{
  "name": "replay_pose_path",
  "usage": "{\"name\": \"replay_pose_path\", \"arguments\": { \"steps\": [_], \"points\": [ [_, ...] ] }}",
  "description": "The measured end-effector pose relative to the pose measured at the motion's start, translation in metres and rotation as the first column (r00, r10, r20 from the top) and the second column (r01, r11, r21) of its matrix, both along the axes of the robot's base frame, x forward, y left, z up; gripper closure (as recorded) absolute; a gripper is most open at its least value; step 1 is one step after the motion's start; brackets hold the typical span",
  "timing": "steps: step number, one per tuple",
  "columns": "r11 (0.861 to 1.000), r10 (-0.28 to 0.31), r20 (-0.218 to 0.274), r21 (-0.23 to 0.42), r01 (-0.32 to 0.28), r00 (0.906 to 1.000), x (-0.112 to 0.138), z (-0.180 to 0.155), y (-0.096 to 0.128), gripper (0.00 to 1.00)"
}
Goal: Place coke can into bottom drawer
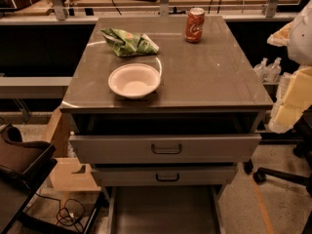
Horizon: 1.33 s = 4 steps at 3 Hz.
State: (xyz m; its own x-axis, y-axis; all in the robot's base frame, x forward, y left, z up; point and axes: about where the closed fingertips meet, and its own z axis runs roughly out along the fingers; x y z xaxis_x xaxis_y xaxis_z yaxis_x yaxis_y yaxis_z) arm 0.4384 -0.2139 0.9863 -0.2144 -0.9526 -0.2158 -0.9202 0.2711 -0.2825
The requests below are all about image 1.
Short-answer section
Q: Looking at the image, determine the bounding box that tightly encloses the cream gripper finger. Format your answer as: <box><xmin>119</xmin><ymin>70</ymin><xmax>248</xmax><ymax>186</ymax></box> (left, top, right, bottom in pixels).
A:
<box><xmin>268</xmin><ymin>65</ymin><xmax>312</xmax><ymax>134</ymax></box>
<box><xmin>267</xmin><ymin>22</ymin><xmax>293</xmax><ymax>47</ymax></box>

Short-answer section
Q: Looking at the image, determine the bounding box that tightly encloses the red coke can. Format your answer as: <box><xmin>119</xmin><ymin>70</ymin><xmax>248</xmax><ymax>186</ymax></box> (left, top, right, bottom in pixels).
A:
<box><xmin>185</xmin><ymin>7</ymin><xmax>205</xmax><ymax>43</ymax></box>

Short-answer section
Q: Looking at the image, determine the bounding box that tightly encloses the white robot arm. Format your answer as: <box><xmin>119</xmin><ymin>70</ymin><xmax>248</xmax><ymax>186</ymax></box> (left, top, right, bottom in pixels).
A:
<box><xmin>267</xmin><ymin>1</ymin><xmax>312</xmax><ymax>134</ymax></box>

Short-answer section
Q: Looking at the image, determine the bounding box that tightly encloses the grey drawer cabinet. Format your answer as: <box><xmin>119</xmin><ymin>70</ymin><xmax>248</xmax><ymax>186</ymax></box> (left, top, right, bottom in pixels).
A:
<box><xmin>59</xmin><ymin>15</ymin><xmax>274</xmax><ymax>234</ymax></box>

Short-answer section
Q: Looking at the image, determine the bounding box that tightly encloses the bottom grey drawer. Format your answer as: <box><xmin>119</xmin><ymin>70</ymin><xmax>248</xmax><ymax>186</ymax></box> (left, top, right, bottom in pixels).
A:
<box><xmin>107</xmin><ymin>186</ymin><xmax>225</xmax><ymax>234</ymax></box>

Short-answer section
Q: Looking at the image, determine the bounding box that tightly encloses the grey drawer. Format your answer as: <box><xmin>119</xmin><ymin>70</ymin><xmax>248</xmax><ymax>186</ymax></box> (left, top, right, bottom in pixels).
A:
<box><xmin>92</xmin><ymin>166</ymin><xmax>237</xmax><ymax>187</ymax></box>
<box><xmin>69</xmin><ymin>134</ymin><xmax>261</xmax><ymax>164</ymax></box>
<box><xmin>107</xmin><ymin>186</ymin><xmax>225</xmax><ymax>234</ymax></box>

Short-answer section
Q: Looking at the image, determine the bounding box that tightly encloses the middle grey drawer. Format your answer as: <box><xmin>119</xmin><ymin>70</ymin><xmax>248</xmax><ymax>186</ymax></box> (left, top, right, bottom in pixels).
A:
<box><xmin>92</xmin><ymin>166</ymin><xmax>237</xmax><ymax>187</ymax></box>

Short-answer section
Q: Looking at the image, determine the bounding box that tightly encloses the top grey drawer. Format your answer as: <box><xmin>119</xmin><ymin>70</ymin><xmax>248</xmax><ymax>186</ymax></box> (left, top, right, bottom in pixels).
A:
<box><xmin>69</xmin><ymin>134</ymin><xmax>261</xmax><ymax>164</ymax></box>

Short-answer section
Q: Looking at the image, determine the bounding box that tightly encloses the black office chair base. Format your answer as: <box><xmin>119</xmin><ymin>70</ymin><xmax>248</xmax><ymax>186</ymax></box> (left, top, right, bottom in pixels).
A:
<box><xmin>243</xmin><ymin>104</ymin><xmax>312</xmax><ymax>234</ymax></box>

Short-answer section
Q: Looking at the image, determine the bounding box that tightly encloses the white paper bowl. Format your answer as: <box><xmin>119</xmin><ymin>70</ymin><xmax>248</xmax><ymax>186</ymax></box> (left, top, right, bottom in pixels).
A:
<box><xmin>108</xmin><ymin>63</ymin><xmax>162</xmax><ymax>99</ymax></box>

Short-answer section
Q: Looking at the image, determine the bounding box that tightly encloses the green chip bag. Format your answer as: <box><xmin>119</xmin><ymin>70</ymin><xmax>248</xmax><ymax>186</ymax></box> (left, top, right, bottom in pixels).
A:
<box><xmin>101</xmin><ymin>28</ymin><xmax>159</xmax><ymax>58</ymax></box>

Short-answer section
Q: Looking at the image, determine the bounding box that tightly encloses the cardboard box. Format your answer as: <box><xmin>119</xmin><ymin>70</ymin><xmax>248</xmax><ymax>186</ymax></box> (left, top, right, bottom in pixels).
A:
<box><xmin>42</xmin><ymin>108</ymin><xmax>100</xmax><ymax>192</ymax></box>

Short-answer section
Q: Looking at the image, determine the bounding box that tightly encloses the brown chair seat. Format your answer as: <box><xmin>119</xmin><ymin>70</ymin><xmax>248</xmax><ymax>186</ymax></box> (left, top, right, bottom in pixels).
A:
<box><xmin>0</xmin><ymin>124</ymin><xmax>57</xmax><ymax>187</ymax></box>

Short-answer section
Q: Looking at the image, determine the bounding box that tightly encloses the black cable on floor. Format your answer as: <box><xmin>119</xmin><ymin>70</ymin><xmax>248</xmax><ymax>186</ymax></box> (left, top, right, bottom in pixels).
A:
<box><xmin>34</xmin><ymin>192</ymin><xmax>87</xmax><ymax>233</ymax></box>

